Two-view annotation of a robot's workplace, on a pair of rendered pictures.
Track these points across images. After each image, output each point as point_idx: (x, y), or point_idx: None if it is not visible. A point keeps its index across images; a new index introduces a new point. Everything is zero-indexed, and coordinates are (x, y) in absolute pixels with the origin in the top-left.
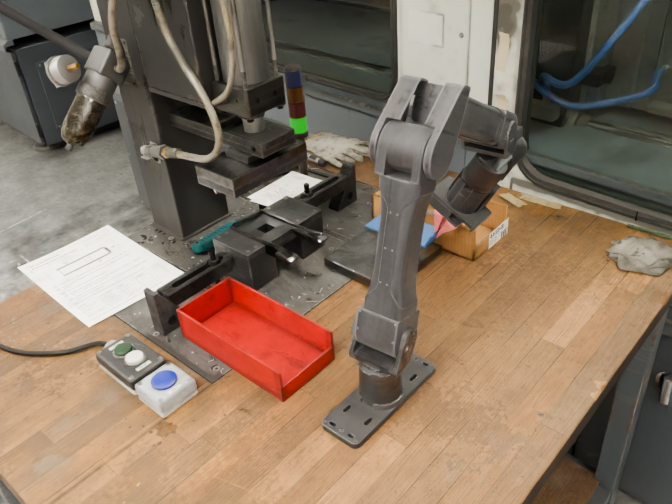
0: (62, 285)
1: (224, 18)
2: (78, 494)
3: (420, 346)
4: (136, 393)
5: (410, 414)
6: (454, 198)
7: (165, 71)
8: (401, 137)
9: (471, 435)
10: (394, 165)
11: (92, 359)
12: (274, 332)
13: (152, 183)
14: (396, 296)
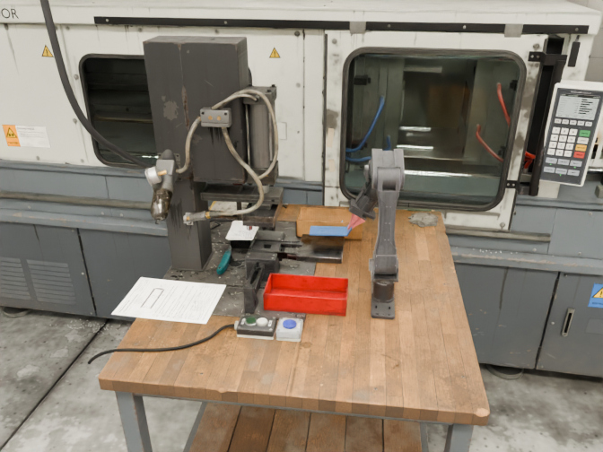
0: (157, 312)
1: (276, 134)
2: (299, 381)
3: None
4: (273, 338)
5: (400, 300)
6: (363, 206)
7: (214, 168)
8: (388, 173)
9: (429, 299)
10: (385, 186)
11: (228, 335)
12: (309, 292)
13: (179, 240)
14: (393, 244)
